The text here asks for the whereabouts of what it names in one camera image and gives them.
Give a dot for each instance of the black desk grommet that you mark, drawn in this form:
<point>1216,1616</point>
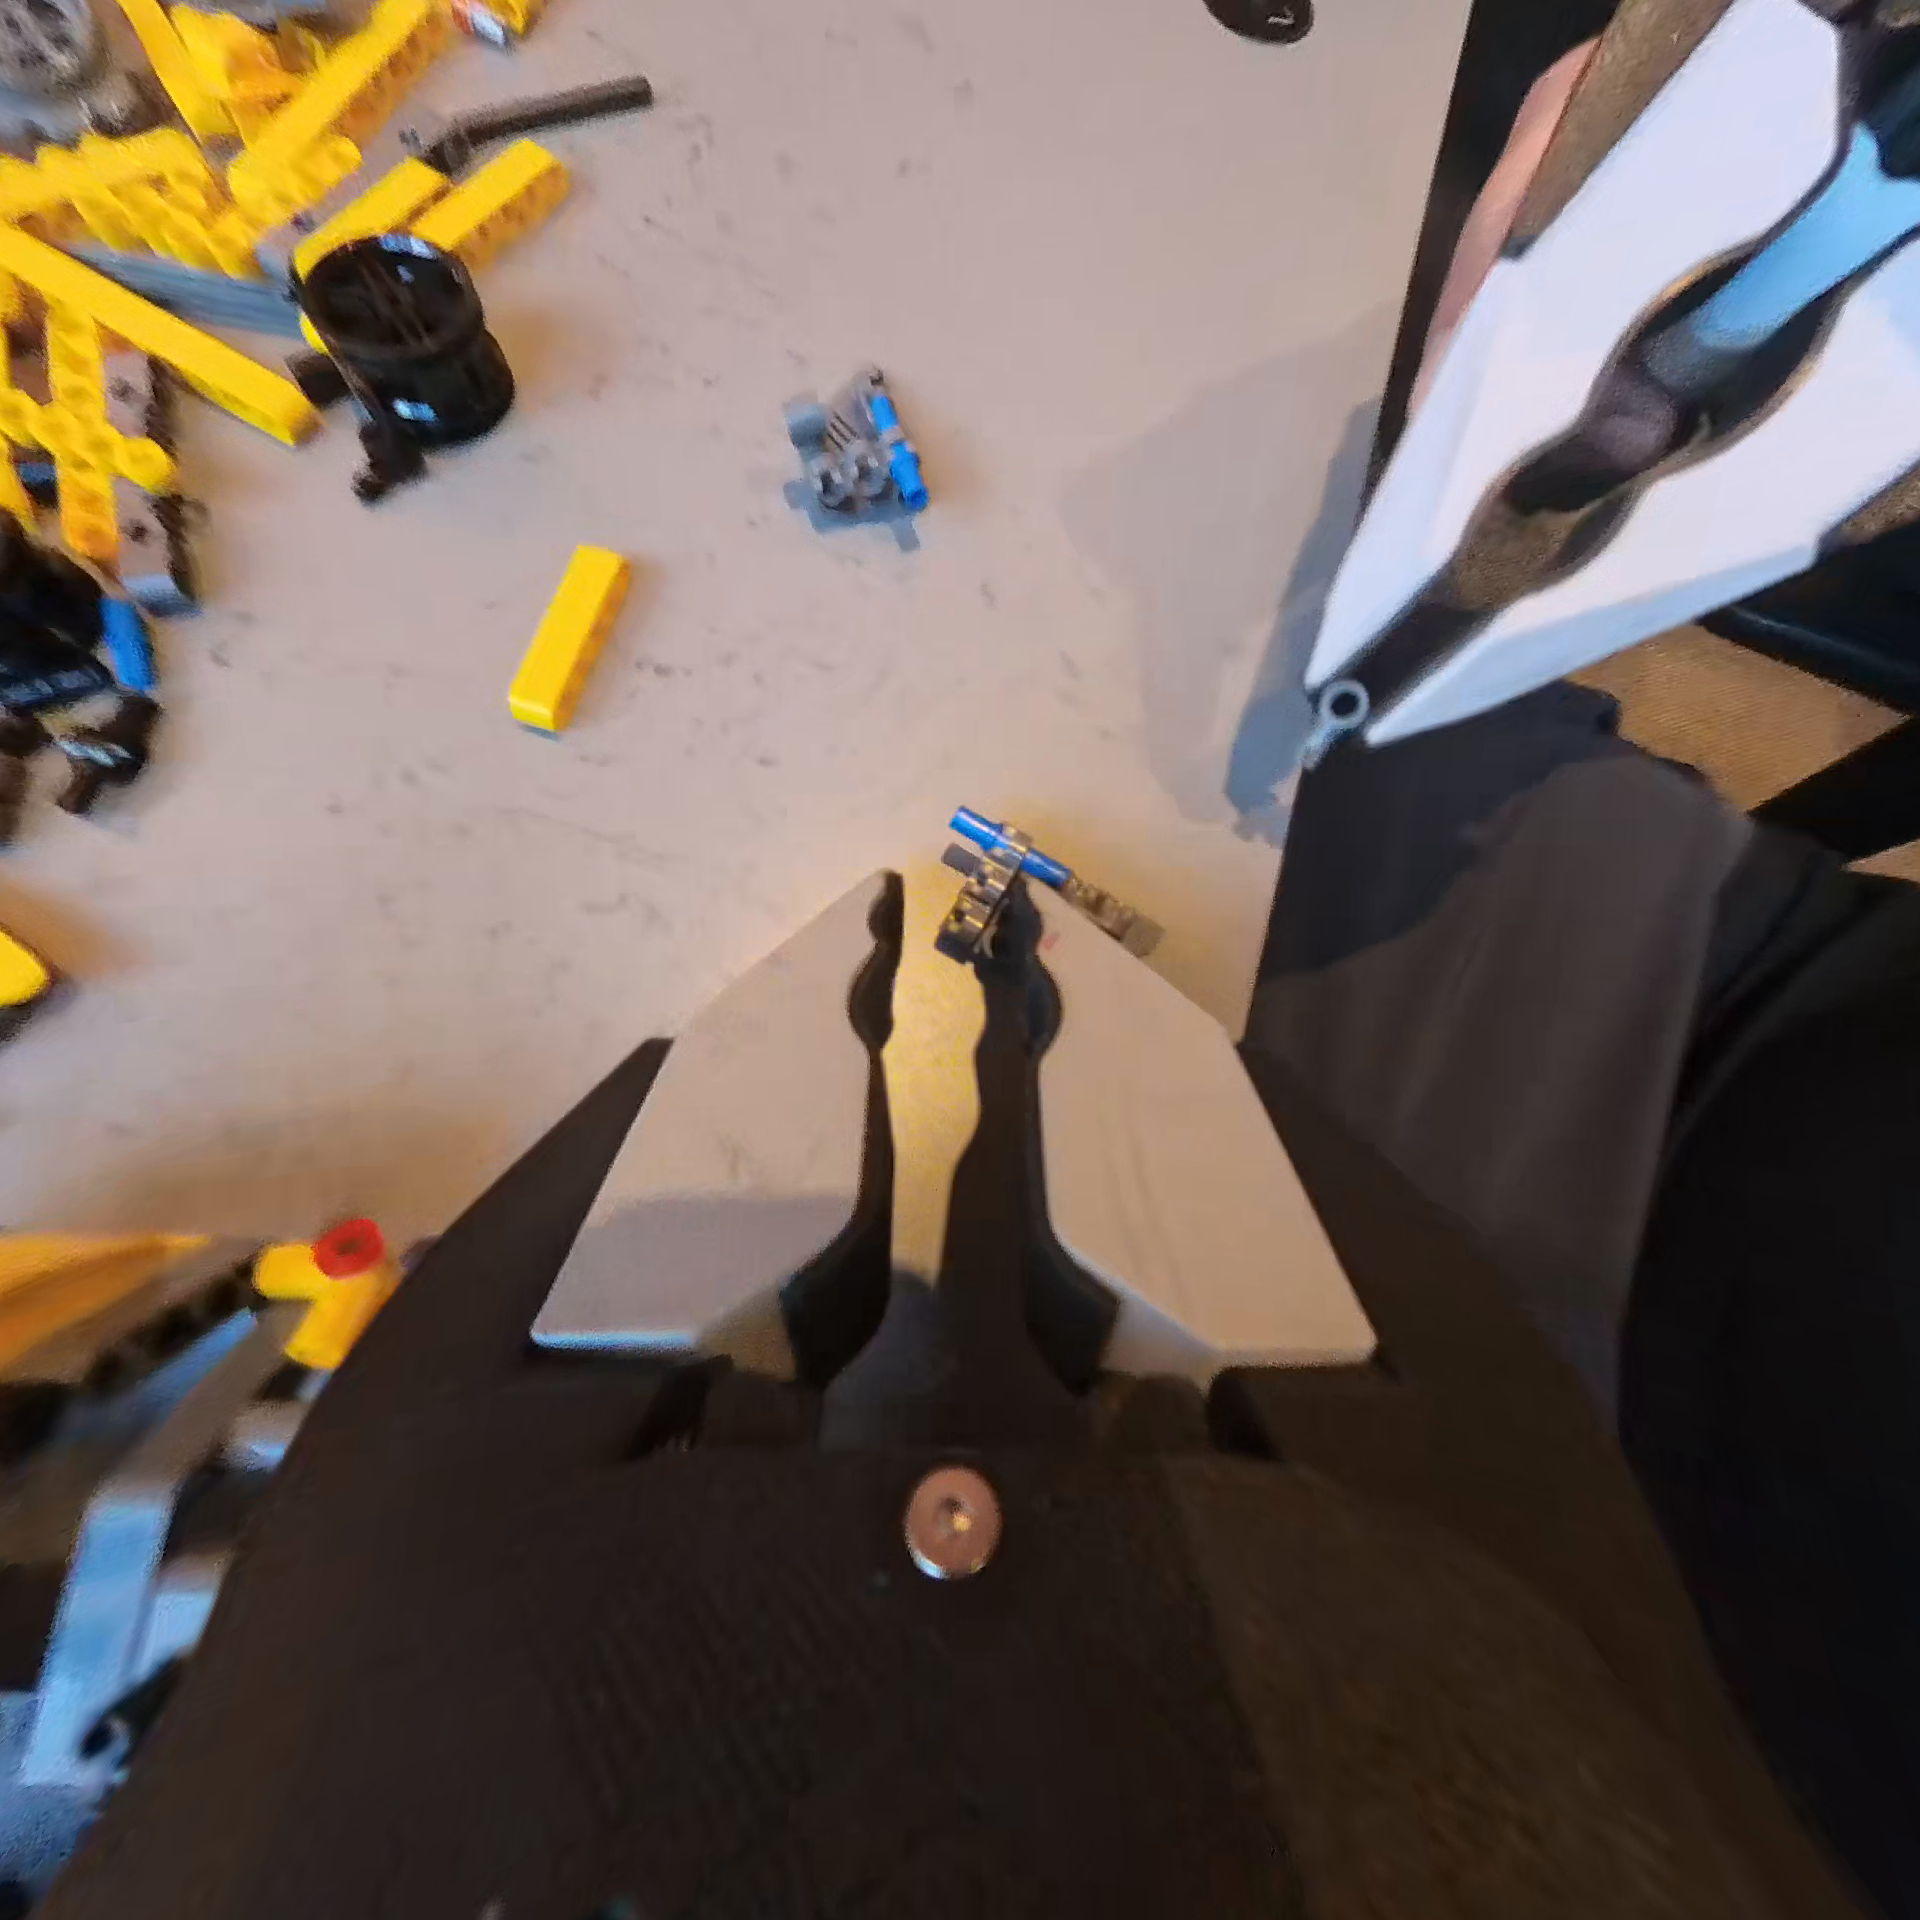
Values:
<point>1259,16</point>

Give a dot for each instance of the small black toy connector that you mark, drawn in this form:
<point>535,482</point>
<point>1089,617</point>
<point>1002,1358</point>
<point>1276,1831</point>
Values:
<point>387,464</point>

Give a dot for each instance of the small grey brick assembly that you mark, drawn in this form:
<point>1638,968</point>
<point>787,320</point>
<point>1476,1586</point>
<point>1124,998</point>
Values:
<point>848,450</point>

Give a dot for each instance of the grey toy panel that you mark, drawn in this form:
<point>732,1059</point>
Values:
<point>976,901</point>

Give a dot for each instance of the grey toy connector piece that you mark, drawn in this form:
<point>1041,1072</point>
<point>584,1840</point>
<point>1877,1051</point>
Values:
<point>1336,714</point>

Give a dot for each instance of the person's right hand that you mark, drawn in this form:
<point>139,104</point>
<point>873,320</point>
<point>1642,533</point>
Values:
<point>1499,179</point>

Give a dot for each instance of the black toy wheel hub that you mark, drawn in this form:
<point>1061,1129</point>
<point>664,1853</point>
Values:
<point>404,345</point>

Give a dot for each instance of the person's black sweater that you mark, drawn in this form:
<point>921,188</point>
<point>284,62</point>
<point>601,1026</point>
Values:
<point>1785,1351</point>

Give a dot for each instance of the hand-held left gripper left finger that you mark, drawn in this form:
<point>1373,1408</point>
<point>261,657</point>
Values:
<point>720,1139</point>

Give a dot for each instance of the yellow black toy brick vehicle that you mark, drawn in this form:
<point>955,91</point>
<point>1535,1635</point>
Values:
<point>151,1351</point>

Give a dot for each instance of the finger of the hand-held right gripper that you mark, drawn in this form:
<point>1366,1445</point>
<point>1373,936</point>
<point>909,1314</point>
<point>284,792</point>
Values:
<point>1725,524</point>
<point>1592,273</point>

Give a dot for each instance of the pile of toy brick pieces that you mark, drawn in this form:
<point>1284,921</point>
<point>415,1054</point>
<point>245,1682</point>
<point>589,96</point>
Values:
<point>151,225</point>

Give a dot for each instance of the grey desk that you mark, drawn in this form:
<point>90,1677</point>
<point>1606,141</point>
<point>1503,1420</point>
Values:
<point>899,225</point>

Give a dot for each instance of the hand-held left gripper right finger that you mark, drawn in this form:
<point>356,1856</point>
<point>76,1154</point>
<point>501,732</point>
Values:
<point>1185,1187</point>

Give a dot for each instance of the yellow toy beam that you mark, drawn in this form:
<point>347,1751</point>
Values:
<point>571,640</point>

